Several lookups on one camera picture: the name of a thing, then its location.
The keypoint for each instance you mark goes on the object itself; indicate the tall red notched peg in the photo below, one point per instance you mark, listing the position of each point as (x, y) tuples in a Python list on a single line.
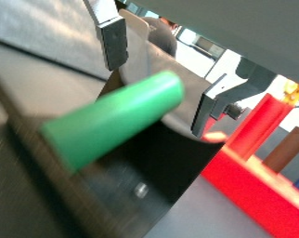
[(257, 127)]

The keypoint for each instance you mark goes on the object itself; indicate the green cylinder peg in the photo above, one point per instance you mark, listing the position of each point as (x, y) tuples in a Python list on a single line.
[(87, 133)]

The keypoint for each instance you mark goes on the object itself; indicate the black curved cradle block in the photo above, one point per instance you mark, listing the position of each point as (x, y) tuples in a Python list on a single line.
[(122, 193)]

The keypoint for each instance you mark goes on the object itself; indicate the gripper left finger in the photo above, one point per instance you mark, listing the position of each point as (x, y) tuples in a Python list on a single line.
[(111, 31)]

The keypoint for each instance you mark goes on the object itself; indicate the red shape-sorter board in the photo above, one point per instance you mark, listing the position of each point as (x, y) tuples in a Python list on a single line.
[(261, 192)]

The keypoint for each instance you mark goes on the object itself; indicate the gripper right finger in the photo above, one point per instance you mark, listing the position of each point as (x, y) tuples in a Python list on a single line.
[(213, 107)]

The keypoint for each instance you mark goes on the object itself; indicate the brown cylinder peg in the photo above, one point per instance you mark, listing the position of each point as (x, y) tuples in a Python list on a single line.
[(283, 152)]

